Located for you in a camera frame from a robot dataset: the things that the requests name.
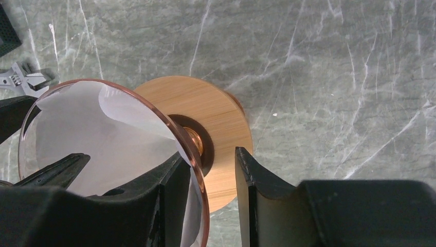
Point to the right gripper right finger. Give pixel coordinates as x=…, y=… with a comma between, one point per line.
x=273, y=212

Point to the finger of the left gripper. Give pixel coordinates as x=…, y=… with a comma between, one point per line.
x=13, y=113
x=58, y=168

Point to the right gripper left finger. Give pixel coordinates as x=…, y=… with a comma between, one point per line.
x=147, y=211

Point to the pink glass dripper cone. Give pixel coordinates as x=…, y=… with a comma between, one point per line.
x=141, y=183

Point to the white paper coffee filter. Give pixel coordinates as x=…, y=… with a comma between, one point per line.
x=123, y=133

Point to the black flat box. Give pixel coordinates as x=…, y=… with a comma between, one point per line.
x=9, y=38

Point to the orange glass carafe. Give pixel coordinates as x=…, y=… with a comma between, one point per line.
x=218, y=124

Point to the red handled adjustable wrench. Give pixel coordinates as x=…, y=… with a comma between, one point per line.
x=20, y=79

